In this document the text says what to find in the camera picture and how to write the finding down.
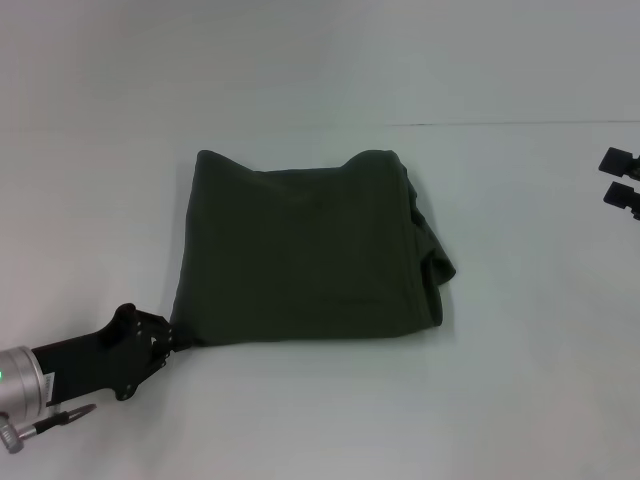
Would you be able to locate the dark green FREE t-shirt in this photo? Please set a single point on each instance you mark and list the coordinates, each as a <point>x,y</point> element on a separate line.
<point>310,250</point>

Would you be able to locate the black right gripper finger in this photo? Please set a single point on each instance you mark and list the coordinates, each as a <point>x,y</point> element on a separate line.
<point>620,162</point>
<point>622,197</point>

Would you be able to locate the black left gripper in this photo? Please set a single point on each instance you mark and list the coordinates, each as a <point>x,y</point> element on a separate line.
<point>95,360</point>

